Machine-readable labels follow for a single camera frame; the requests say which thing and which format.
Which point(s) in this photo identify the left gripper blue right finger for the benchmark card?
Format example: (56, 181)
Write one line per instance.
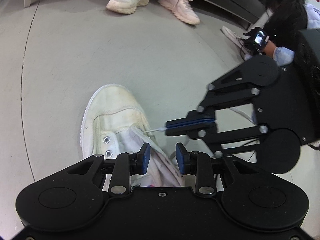
(197, 164)

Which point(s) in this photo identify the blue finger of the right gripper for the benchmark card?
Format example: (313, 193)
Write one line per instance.
(192, 131)
(192, 118)

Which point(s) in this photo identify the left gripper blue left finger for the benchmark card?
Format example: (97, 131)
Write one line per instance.
(127, 165)

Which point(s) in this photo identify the white shoelace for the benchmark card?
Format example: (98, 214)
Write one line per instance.
(250, 117)

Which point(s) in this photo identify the white canvas sneaker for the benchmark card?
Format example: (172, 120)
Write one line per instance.
(115, 123)

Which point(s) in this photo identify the crouching person blue jacket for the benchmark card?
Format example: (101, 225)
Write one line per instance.
(288, 18)

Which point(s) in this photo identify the pink chunky sneaker right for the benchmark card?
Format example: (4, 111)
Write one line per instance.
(182, 10)

